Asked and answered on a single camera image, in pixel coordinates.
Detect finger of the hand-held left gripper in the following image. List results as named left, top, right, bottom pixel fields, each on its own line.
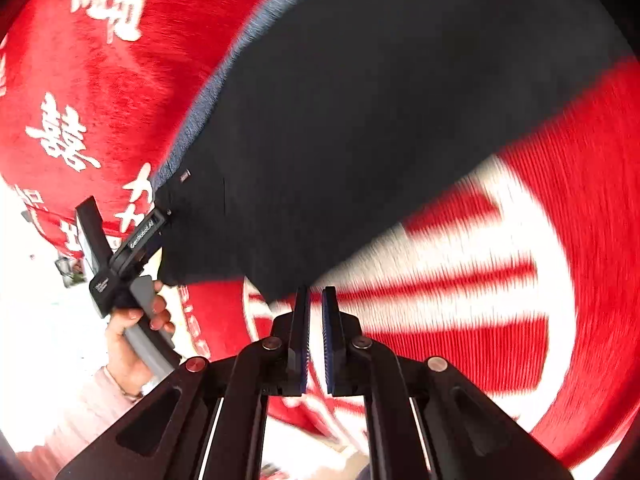
left=148, top=202, right=175, bottom=242

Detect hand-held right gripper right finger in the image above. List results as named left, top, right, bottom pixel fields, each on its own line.
left=321, top=286, right=576, bottom=480

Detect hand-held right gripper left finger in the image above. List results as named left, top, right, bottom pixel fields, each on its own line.
left=55, top=285, right=313, bottom=480

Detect black pants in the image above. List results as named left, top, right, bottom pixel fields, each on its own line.
left=150, top=0, right=639, bottom=306

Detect person's left forearm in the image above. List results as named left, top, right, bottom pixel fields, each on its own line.
left=14, top=364, right=147, bottom=467

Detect person's left hand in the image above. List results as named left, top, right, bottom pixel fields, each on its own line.
left=104, top=280, right=177, bottom=397

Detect red printed blanket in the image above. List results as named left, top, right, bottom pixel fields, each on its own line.
left=0, top=0, right=640, bottom=472

